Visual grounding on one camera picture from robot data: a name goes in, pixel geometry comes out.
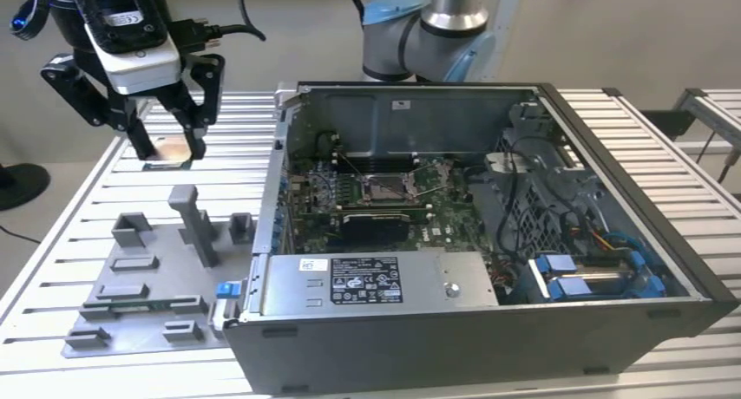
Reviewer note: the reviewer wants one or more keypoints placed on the grey plastic parts rack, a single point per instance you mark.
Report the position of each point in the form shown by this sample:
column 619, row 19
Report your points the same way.
column 168, row 260

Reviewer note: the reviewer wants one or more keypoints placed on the green RAM stick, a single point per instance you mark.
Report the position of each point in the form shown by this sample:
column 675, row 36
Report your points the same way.
column 144, row 305

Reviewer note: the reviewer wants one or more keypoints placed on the silver power supply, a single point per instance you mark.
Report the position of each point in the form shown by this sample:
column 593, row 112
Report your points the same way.
column 463, row 269

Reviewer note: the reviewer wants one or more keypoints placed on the black power supply label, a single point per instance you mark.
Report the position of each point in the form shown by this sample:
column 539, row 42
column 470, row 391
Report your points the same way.
column 364, row 279

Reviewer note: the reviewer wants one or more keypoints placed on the grey metal drive cage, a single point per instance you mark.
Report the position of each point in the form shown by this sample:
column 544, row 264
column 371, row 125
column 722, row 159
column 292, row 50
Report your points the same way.
column 538, row 186

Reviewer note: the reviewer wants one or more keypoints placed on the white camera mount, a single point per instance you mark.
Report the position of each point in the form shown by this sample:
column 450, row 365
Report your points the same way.
column 144, row 69

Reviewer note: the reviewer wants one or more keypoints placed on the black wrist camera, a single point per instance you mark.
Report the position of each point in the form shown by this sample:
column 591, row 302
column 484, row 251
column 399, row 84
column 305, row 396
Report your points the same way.
column 109, row 37

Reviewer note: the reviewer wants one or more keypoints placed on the black RAM slot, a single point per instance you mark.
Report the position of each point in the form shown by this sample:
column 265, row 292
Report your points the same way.
column 376, row 208
column 376, row 158

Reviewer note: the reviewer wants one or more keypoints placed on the thin metal locking lever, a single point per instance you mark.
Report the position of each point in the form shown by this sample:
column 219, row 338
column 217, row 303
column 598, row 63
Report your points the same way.
column 352, row 164
column 439, row 186

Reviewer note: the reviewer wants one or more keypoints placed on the blue and silver disk carrier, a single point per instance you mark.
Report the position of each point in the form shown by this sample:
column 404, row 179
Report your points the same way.
column 225, row 289

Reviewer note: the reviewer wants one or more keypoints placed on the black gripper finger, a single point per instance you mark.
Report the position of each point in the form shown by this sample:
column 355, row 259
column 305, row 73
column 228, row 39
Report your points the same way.
column 203, row 100
column 119, row 117

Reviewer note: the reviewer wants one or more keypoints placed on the black round stand base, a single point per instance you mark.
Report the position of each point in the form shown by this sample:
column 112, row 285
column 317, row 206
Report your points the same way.
column 22, row 185

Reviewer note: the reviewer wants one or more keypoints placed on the silver square CPU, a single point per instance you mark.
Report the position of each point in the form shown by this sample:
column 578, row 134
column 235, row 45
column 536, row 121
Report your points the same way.
column 171, row 149

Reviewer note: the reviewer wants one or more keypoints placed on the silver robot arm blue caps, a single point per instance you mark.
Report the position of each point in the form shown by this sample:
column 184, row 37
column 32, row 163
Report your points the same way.
column 394, row 39

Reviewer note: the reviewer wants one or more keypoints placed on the green motherboard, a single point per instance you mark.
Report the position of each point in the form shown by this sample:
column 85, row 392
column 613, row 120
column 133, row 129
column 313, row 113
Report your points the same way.
column 451, row 225

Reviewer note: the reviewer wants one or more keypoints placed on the black PC case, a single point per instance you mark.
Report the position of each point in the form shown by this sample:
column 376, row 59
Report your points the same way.
column 404, row 351

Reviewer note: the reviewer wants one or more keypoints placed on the black graphics card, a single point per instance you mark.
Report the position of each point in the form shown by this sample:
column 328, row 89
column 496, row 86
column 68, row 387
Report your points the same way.
column 370, row 227

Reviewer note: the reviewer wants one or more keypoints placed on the CPU socket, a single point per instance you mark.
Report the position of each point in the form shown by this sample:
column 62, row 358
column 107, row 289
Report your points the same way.
column 379, row 191

